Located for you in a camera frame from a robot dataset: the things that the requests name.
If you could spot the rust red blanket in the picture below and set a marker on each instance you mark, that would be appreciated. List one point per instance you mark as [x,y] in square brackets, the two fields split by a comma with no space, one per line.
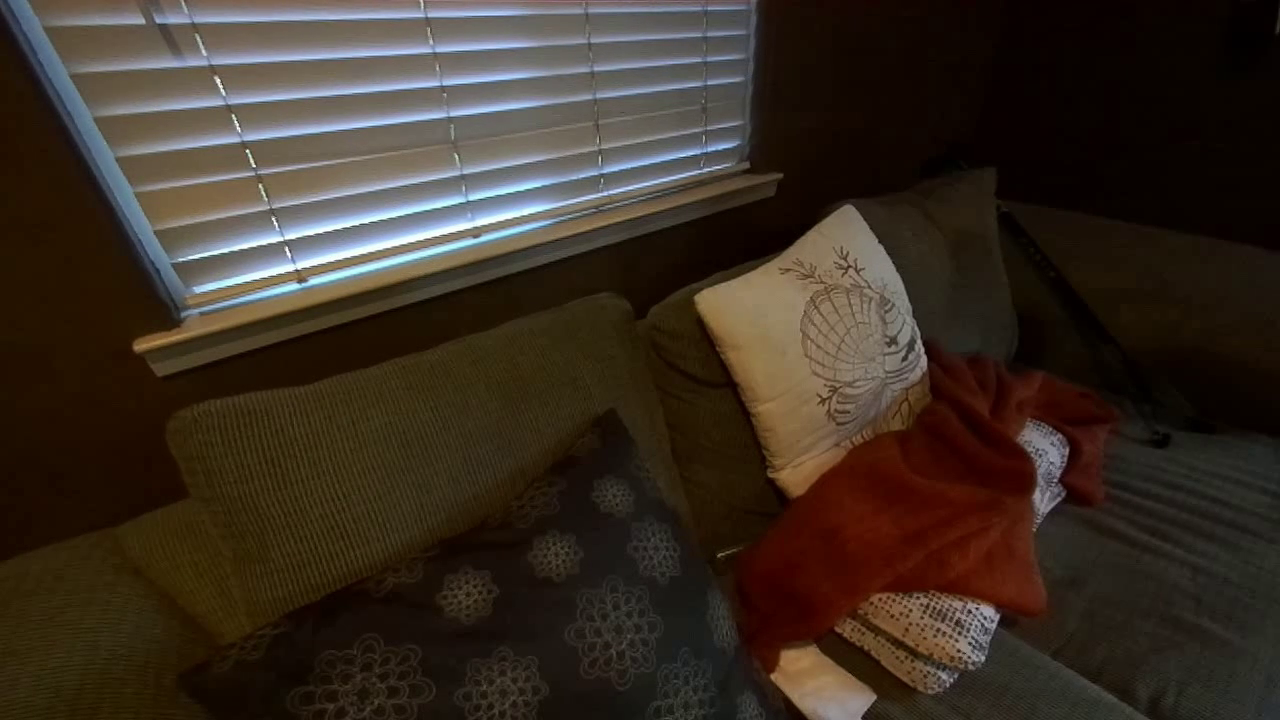
[922,521]

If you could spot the white pillow with printed motif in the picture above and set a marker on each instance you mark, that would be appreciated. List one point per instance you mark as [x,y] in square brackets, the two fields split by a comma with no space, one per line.
[784,345]

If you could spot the wooden window sill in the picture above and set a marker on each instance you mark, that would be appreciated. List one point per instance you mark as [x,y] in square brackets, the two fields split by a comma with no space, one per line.
[443,273]

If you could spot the plain green sofa back cushion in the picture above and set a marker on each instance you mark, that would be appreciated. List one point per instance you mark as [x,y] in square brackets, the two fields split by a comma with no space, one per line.
[401,455]

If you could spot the dark floral patterned pillow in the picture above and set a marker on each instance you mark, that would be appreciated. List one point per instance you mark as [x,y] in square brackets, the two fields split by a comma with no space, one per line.
[561,613]

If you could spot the grey sofa back cushion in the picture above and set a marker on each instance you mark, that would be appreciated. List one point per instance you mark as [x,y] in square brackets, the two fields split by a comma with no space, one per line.
[955,255]

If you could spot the white window blinds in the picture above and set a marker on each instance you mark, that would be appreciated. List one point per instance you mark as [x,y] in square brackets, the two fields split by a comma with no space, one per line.
[401,132]

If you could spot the white patterned cloth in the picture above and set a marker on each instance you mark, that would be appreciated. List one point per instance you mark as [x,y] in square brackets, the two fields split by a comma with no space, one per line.
[820,680]

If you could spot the white black-dotted pillow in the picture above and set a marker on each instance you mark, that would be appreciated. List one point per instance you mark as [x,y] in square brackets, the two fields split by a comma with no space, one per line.
[927,634]

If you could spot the black tripod stand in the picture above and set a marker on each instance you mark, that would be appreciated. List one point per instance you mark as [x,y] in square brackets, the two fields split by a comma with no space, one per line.
[1083,327]

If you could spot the grey-green fabric sofa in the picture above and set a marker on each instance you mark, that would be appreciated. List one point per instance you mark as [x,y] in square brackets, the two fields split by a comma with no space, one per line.
[1174,586]

